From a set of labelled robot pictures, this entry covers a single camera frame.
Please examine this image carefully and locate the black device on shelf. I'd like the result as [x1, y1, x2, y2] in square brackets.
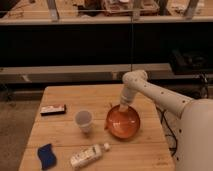
[169, 49, 213, 75]

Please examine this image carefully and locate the black power cable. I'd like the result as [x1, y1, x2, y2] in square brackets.
[155, 105, 179, 158]

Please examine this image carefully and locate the clear plastic bottle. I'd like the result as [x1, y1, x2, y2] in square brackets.
[70, 143, 110, 169]

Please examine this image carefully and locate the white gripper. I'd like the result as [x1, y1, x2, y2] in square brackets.
[119, 87, 134, 112]

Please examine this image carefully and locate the orange ceramic bowl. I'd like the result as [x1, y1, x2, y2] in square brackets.
[105, 105, 141, 139]

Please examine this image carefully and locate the wooden table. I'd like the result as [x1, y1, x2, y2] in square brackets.
[18, 84, 175, 171]

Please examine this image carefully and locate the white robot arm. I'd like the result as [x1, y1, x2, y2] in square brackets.
[119, 70, 213, 171]

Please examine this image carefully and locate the blue sponge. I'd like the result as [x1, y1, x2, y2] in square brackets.
[37, 144, 57, 170]

